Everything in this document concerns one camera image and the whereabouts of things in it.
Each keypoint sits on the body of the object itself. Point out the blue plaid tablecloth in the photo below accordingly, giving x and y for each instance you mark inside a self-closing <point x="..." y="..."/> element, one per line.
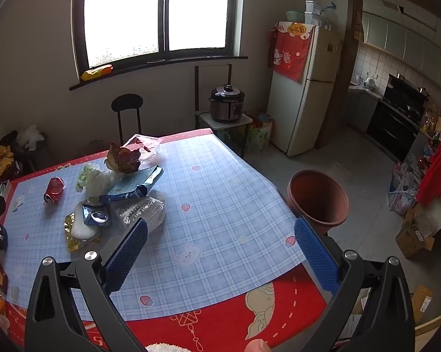
<point x="213" y="209"/>

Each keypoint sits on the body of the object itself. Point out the dark red bag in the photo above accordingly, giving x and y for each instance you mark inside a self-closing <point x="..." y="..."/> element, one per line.
<point x="9" y="139"/>

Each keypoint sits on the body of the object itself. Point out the green white plastic wrapper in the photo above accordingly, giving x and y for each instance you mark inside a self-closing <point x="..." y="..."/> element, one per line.
<point x="95" y="181"/>

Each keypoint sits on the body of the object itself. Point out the white fridge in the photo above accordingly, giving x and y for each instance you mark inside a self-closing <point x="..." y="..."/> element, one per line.
<point x="301" y="117"/>

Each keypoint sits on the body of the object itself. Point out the flat cardboard box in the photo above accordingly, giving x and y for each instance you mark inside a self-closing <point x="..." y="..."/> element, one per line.
<point x="421" y="302"/>

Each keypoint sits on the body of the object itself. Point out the small white packet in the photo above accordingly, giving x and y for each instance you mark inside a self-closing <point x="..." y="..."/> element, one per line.
<point x="18" y="203"/>

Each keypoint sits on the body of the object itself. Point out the brown plastic bin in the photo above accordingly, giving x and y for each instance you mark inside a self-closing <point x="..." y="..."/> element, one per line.
<point x="308" y="198"/>

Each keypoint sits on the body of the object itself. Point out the yellow snack packet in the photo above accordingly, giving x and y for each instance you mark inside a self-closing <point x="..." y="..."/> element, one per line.
<point x="95" y="72"/>

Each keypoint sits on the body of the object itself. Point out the wooden door frame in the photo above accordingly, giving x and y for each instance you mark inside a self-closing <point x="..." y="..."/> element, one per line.
<point x="338" y="99"/>

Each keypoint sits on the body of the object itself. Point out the blue carton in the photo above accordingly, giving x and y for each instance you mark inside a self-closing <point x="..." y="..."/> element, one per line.
<point x="132" y="185"/>

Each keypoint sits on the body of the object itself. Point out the small red wrapper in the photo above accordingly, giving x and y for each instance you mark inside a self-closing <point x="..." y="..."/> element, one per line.
<point x="54" y="190"/>

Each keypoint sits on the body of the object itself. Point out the black chair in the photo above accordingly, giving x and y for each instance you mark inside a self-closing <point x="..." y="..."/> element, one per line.
<point x="127" y="103"/>

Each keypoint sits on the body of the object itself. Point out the red printed table mat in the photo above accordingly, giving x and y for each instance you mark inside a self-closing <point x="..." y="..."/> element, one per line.
<point x="213" y="330"/>

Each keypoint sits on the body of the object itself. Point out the white kettle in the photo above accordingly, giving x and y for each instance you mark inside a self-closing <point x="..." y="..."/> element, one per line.
<point x="369" y="83"/>

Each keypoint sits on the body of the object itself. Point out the window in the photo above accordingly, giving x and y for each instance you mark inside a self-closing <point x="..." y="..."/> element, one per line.
<point x="125" y="14"/>

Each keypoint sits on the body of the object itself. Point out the pale green container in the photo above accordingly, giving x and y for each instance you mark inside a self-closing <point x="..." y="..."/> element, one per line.
<point x="294" y="16"/>

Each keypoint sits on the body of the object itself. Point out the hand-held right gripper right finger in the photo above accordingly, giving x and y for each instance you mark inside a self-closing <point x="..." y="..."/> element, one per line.
<point x="316" y="256"/>

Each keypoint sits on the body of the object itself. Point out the dark window sill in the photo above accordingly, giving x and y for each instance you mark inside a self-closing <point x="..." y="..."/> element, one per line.
<point x="169" y="62"/>

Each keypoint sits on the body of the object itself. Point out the white plastic bag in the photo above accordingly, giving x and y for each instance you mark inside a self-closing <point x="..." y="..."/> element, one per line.
<point x="29" y="135"/>

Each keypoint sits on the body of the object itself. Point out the pressure cooker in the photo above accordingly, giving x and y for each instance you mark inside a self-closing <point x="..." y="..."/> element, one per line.
<point x="226" y="108"/>

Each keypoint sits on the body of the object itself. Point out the green printed bag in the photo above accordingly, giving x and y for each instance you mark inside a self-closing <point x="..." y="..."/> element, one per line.
<point x="259" y="135"/>

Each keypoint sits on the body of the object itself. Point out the black oven stove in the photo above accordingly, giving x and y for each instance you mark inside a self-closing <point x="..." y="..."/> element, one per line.
<point x="393" y="128"/>

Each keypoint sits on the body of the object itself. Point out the silver foil wrapper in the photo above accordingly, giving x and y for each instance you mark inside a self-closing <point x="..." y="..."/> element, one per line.
<point x="95" y="216"/>

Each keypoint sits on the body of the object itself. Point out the clear plastic bag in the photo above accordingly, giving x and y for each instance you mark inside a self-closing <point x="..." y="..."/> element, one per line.
<point x="147" y="209"/>

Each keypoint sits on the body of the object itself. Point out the red snack bag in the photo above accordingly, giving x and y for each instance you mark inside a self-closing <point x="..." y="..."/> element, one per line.
<point x="127" y="159"/>

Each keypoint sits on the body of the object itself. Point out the clear wrapper with red print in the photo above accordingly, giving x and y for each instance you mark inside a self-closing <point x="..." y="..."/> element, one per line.
<point x="149" y="143"/>

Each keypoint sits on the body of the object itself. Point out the bags of goods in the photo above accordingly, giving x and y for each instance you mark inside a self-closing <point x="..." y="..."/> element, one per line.
<point x="404" y="187"/>

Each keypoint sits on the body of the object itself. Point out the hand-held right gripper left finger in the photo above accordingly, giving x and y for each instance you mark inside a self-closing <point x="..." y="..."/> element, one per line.
<point x="128" y="253"/>

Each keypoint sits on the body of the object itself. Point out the grey kitchen cabinet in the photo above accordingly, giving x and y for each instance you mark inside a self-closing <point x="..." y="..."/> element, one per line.
<point x="360" y="110"/>

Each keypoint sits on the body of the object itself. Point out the black range hood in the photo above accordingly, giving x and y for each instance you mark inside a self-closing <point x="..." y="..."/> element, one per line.
<point x="404" y="88"/>

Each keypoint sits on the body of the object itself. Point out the red fridge cloth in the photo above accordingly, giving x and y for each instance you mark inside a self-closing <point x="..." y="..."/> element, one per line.
<point x="292" y="55"/>

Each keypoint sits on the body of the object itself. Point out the red garment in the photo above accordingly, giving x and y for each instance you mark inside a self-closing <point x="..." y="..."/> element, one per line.
<point x="439" y="168"/>

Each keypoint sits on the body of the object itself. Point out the group of bottles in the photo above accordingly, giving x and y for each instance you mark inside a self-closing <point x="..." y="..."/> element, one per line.
<point x="435" y="124"/>

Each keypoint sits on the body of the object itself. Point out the black metal frame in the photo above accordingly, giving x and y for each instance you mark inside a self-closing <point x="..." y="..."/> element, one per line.
<point x="196" y="88"/>

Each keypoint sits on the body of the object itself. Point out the gold foil wrapper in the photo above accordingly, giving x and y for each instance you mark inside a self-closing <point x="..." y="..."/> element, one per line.
<point x="72" y="244"/>

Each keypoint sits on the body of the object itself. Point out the white box stack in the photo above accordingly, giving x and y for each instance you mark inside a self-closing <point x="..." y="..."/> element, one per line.
<point x="312" y="13"/>

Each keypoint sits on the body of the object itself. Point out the crumpled clear bag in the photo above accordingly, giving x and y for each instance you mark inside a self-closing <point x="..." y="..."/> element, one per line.
<point x="328" y="16"/>

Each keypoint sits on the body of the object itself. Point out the small white table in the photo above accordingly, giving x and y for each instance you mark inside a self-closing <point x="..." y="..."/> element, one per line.
<point x="213" y="120"/>

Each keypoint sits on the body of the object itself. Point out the kitchen wall cabinets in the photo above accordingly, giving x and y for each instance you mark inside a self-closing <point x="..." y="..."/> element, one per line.
<point x="400" y="40"/>

